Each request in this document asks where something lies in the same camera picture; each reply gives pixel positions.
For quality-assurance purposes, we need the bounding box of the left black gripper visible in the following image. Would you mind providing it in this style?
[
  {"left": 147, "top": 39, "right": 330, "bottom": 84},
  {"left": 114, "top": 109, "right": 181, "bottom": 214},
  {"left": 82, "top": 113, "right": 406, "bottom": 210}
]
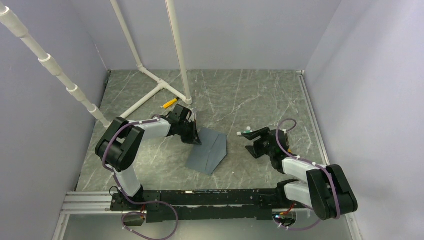
[{"left": 178, "top": 119, "right": 202, "bottom": 146}]

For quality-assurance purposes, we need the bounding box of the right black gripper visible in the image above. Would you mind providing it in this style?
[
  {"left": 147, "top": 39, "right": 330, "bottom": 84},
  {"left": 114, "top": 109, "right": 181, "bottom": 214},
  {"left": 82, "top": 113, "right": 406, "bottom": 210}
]
[{"left": 242, "top": 127, "right": 275, "bottom": 159}]

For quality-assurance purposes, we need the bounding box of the grey envelope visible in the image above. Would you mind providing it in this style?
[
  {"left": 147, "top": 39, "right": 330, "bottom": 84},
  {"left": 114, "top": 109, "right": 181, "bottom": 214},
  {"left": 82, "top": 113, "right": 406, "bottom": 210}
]
[{"left": 185, "top": 127, "right": 227, "bottom": 176}]

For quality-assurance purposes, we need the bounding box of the green white glue stick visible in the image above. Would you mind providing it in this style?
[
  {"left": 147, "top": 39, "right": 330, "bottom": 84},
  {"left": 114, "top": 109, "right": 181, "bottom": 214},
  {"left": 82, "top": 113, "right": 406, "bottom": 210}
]
[{"left": 236, "top": 130, "right": 253, "bottom": 136}]

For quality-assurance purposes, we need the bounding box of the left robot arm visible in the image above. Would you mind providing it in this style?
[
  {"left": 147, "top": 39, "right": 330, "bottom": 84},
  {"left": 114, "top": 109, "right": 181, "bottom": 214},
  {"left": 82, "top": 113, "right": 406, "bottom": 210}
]
[{"left": 95, "top": 104, "right": 202, "bottom": 210}]

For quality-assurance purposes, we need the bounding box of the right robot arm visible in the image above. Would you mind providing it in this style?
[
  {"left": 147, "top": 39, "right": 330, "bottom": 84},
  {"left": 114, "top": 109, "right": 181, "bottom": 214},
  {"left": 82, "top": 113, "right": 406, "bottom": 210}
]
[{"left": 237, "top": 127, "right": 359, "bottom": 220}]

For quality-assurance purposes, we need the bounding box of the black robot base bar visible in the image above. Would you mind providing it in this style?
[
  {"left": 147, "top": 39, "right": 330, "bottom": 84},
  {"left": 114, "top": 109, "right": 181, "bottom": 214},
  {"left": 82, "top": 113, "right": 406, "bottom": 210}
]
[{"left": 110, "top": 188, "right": 303, "bottom": 223}]

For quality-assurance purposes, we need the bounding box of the white pvc pipe frame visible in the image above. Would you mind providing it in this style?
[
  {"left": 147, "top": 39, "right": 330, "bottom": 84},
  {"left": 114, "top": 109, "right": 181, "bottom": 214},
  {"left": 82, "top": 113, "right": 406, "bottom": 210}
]
[{"left": 0, "top": 0, "right": 193, "bottom": 130}]

